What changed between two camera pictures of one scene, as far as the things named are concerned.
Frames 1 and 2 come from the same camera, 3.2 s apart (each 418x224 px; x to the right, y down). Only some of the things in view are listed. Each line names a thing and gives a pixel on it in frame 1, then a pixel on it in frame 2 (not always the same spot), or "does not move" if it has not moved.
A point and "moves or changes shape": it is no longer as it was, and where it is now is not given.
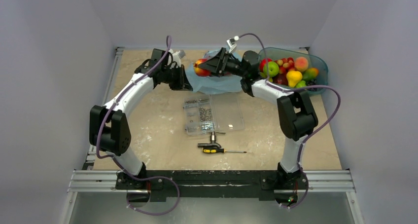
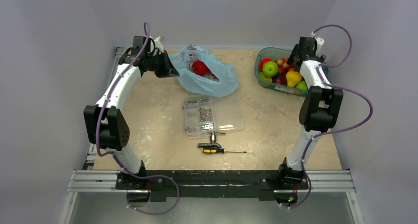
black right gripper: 221,62 -> 294,55
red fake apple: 262,62 does not move
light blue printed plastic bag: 216,84 moves or changes shape
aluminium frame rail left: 89,165 does not move
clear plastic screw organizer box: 217,113 does not move
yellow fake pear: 293,77 does not move
